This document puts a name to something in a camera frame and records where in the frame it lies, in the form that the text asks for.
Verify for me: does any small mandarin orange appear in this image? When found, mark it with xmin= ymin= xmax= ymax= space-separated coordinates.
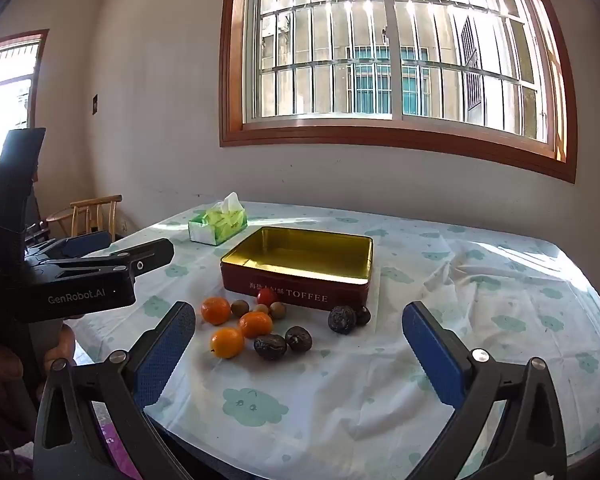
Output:
xmin=201 ymin=297 xmax=232 ymax=326

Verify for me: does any yellow-orange kumquat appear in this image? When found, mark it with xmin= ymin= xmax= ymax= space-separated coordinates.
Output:
xmin=210 ymin=327 xmax=245 ymax=360

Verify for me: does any large mandarin orange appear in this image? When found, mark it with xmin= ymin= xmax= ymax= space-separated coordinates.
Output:
xmin=238 ymin=311 xmax=273 ymax=339

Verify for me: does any red cherry tomato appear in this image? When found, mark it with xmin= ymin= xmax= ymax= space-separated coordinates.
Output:
xmin=257 ymin=287 xmax=278 ymax=307

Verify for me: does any wrinkled dark passion fruit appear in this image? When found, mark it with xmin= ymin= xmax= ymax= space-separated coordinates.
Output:
xmin=253 ymin=334 xmax=287 ymax=361

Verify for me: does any smooth dark round fruit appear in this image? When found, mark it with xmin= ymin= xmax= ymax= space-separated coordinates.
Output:
xmin=355 ymin=306 xmax=372 ymax=326

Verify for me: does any large wrinkled passion fruit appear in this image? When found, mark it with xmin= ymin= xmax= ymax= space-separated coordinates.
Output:
xmin=327 ymin=306 xmax=358 ymax=335

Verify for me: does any person's left hand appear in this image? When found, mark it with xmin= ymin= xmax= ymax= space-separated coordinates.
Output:
xmin=0 ymin=323 xmax=78 ymax=441

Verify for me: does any wooden chair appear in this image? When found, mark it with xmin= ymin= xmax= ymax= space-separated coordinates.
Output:
xmin=45 ymin=194 xmax=122 ymax=242

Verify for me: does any green tissue pack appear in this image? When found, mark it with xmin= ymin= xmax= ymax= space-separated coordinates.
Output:
xmin=188 ymin=192 xmax=248 ymax=246

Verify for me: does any red gold toffee tin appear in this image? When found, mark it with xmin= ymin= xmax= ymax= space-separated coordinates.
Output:
xmin=220 ymin=226 xmax=374 ymax=311

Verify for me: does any side window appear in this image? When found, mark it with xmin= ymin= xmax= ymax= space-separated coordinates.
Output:
xmin=0 ymin=29 xmax=48 ymax=155

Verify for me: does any large wooden frame window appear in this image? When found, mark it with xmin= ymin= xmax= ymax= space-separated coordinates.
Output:
xmin=219 ymin=0 xmax=578 ymax=182

